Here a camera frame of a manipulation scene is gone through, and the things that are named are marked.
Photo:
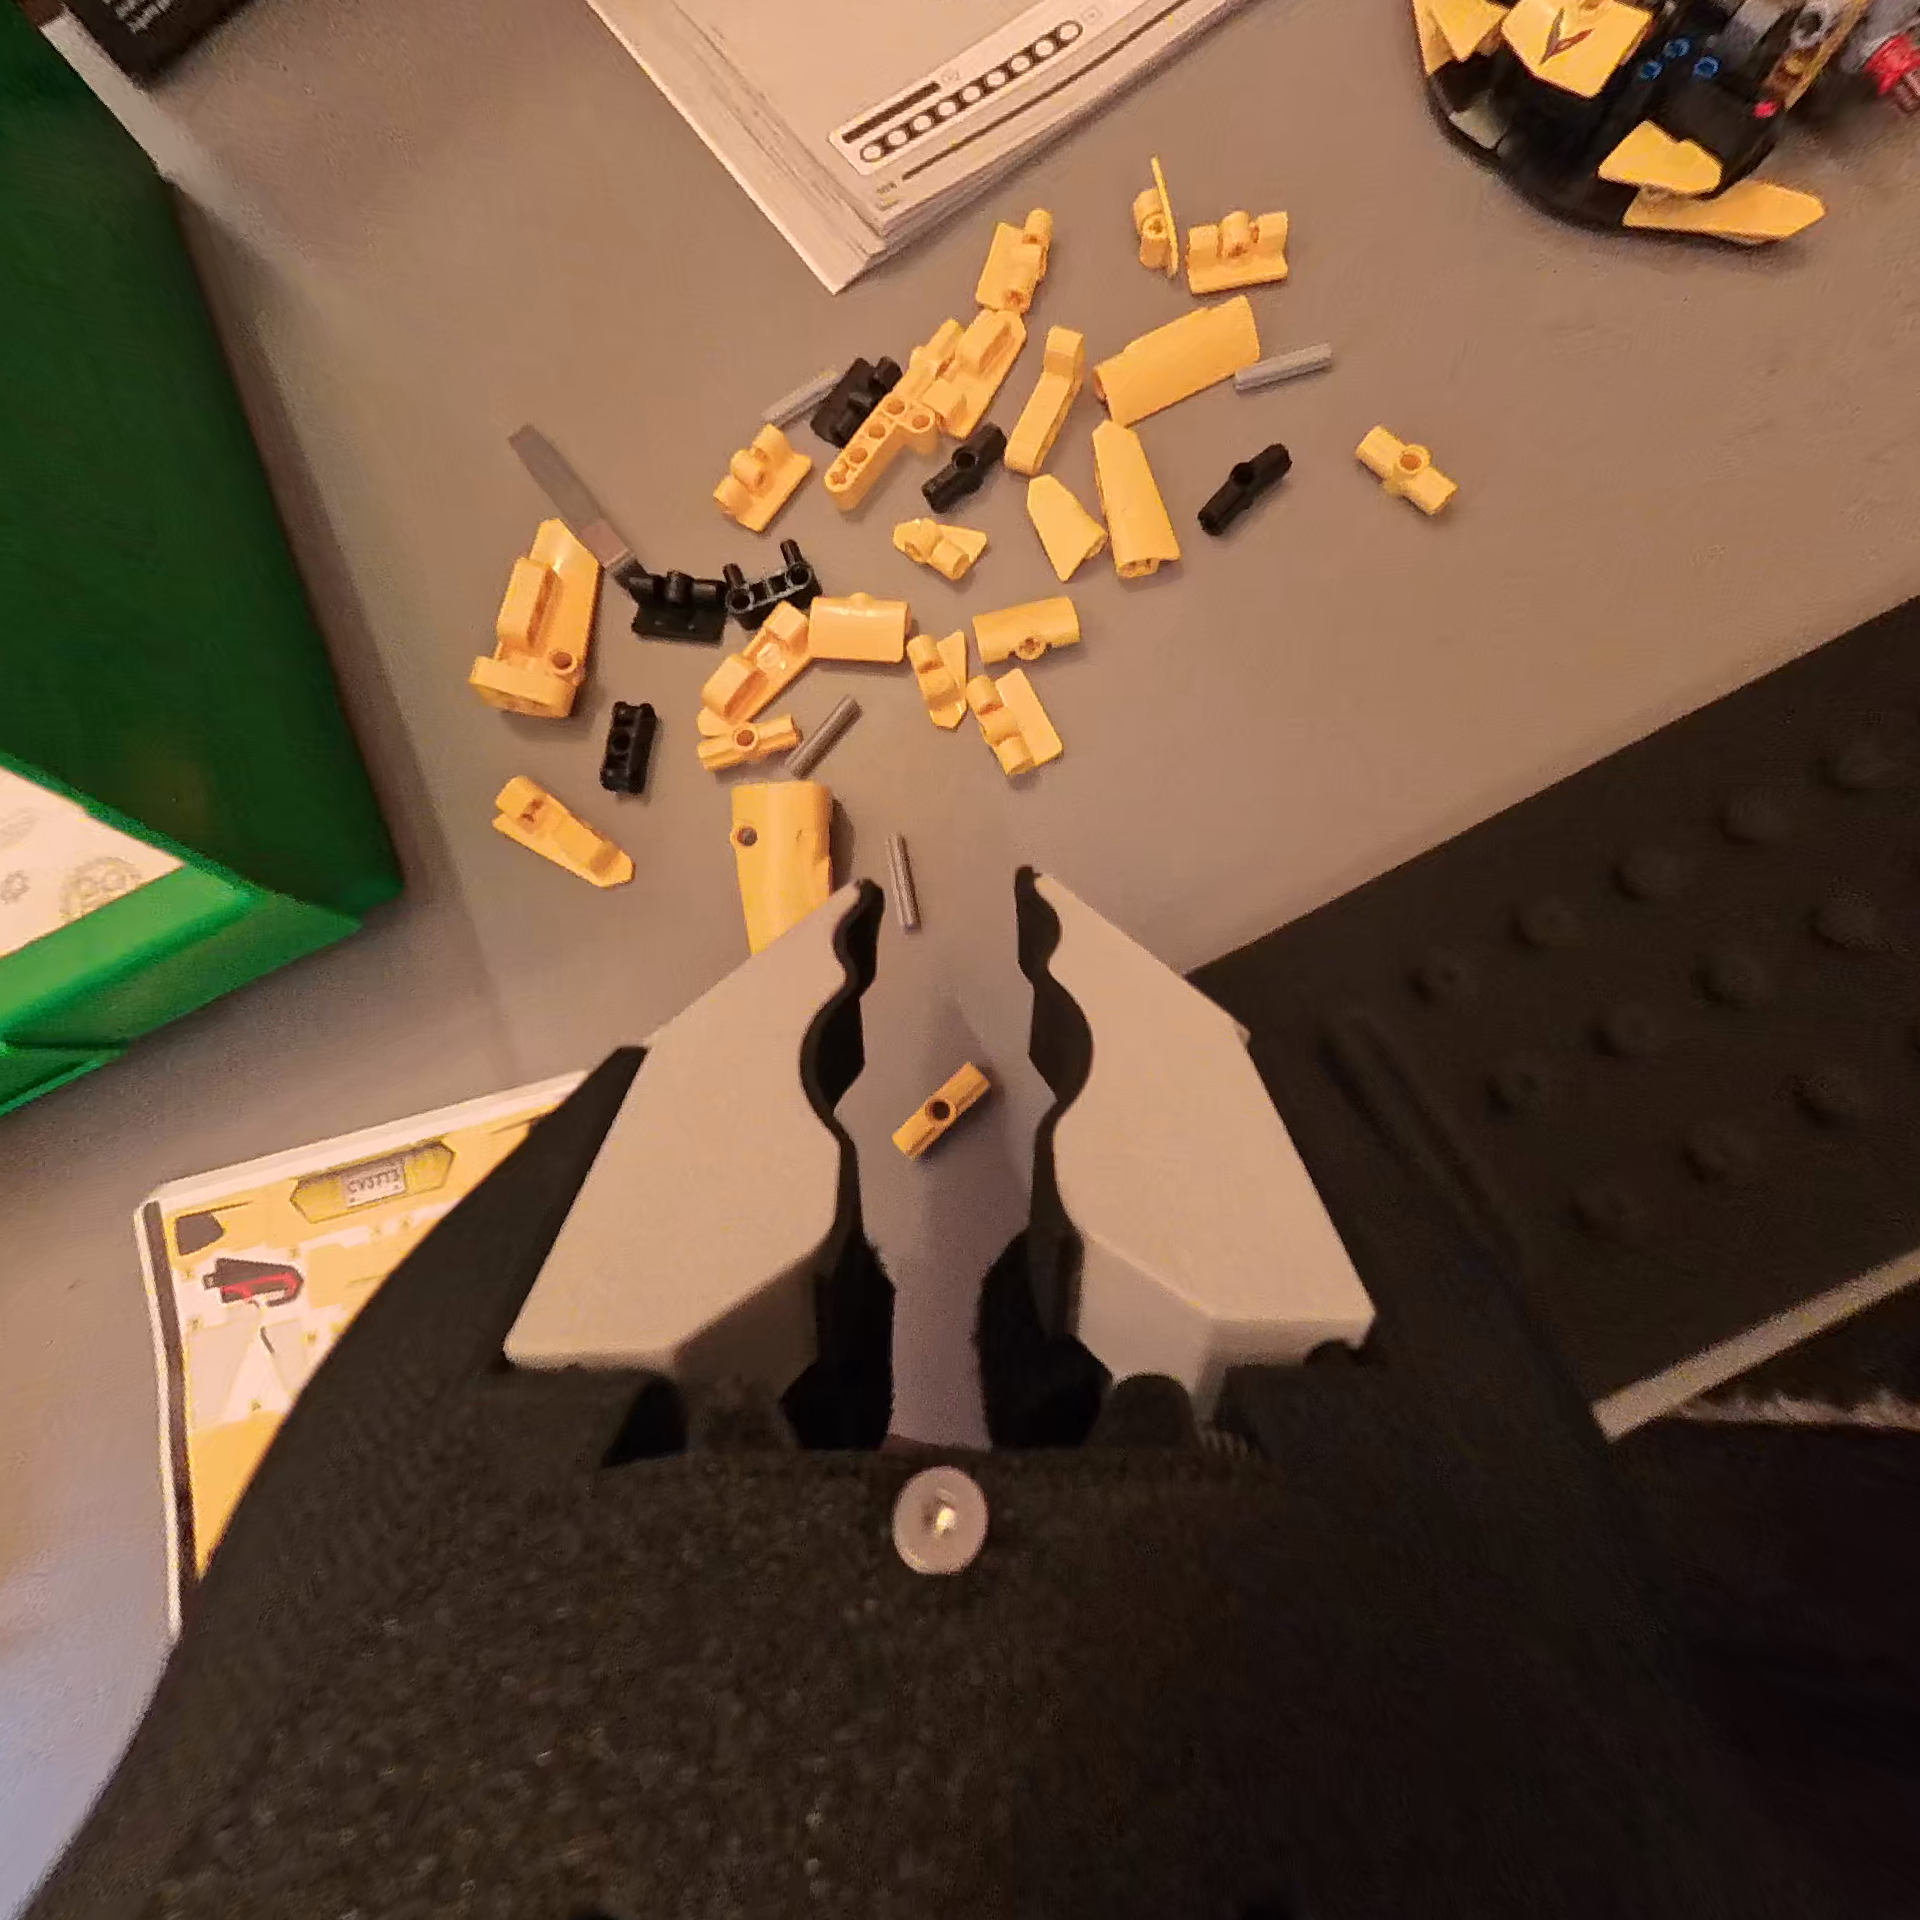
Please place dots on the green storage bin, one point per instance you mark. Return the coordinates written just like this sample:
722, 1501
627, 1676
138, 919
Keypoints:
118, 523

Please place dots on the white printed paper bag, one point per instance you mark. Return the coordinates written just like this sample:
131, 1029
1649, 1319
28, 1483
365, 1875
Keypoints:
59, 869

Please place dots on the yellow brick car model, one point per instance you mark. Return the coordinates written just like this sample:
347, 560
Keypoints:
1575, 43

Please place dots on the toy car set box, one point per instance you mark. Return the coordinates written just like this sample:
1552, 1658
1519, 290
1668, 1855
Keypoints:
150, 25

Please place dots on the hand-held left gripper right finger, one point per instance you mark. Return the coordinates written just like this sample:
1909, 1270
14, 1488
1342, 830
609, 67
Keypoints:
1200, 1200

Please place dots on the instruction booklet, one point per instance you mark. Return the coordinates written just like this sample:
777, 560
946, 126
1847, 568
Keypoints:
781, 60

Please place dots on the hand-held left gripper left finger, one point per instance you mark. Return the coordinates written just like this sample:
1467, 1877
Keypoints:
675, 1200

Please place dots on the sticker sheet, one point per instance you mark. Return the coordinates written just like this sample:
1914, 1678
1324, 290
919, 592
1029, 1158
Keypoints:
269, 1350

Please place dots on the grey desk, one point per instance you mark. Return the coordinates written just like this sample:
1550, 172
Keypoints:
1500, 599

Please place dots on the pile of yellow brick pieces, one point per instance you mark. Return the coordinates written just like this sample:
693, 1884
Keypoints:
1139, 493

